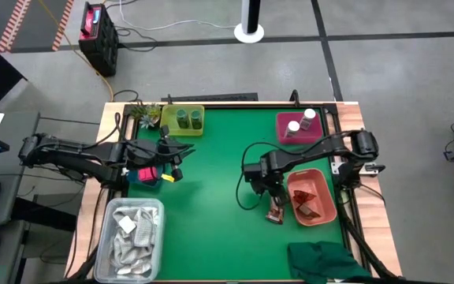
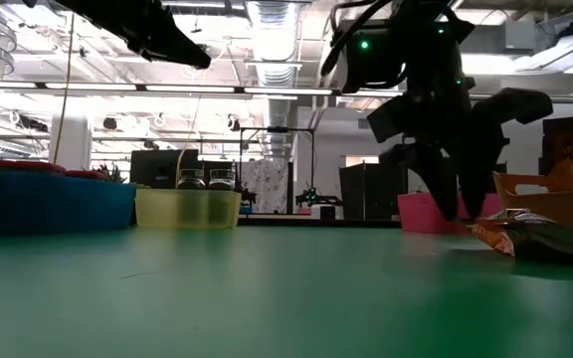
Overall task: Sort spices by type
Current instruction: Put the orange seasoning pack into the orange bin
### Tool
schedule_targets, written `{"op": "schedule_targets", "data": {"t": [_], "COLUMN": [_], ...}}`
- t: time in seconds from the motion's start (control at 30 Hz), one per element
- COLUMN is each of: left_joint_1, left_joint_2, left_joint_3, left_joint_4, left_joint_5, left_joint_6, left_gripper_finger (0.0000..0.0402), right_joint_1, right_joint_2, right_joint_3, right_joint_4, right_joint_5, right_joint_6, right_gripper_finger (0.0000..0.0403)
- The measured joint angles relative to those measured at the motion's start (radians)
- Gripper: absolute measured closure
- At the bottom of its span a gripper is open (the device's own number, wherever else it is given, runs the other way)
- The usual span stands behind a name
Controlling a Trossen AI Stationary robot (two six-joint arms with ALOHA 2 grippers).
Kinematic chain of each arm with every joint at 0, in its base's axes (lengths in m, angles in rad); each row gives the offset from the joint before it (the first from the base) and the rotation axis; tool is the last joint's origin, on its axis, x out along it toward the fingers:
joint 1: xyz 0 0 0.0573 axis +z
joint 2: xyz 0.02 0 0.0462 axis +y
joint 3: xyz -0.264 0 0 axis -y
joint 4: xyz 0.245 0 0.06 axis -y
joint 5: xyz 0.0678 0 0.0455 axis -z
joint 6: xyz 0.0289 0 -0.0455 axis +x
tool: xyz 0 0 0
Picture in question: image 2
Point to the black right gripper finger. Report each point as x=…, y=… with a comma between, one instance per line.
x=438, y=184
x=485, y=149

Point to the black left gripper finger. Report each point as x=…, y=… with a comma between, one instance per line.
x=177, y=50

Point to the pink plastic bin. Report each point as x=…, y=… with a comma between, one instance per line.
x=416, y=214

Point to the brown foil seasoning packet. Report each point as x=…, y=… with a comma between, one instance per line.
x=545, y=241

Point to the green herb glass spice jar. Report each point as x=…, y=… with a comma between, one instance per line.
x=191, y=180
x=222, y=180

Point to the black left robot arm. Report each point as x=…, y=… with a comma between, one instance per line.
x=40, y=2

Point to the background black robot arm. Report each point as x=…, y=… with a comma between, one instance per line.
x=248, y=196
x=316, y=198

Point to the black room partition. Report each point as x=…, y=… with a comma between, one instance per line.
x=366, y=194

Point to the orange plastic bin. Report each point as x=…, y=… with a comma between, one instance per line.
x=565, y=209

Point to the white box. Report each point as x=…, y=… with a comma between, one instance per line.
x=322, y=211

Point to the large black background monitor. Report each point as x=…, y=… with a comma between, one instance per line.
x=162, y=169

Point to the white column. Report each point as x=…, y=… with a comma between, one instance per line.
x=71, y=144

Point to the small succulent plant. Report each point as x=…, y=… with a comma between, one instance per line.
x=115, y=174

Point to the translucent yellow plastic bin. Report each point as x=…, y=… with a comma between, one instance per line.
x=187, y=209

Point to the white patterned cloth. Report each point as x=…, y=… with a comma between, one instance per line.
x=266, y=184

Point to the blue plastic bin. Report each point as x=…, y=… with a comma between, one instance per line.
x=53, y=204

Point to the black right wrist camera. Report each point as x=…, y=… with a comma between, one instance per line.
x=371, y=59

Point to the silver ventilation duct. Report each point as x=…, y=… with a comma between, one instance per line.
x=274, y=50

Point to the black metal stand frame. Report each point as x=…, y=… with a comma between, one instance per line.
x=276, y=129

